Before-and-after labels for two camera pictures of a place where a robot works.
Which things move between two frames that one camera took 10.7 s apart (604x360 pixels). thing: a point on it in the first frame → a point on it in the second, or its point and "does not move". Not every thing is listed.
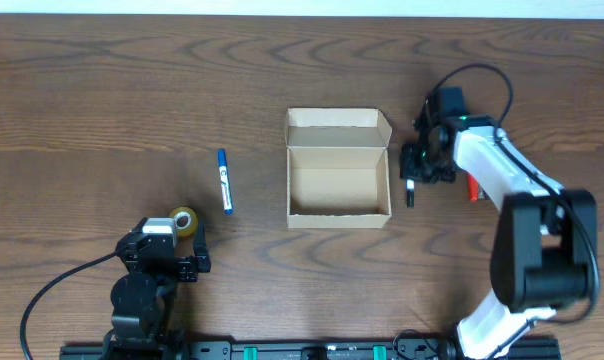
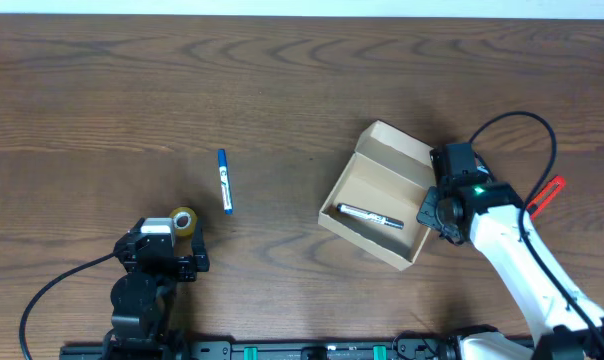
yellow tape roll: (185, 220) does not move
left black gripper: (180, 267) does not move
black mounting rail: (302, 352) does not move
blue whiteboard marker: (224, 180) does not move
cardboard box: (337, 168) → (388, 176)
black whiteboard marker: (410, 189) → (371, 216)
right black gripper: (427, 171) → (429, 212)
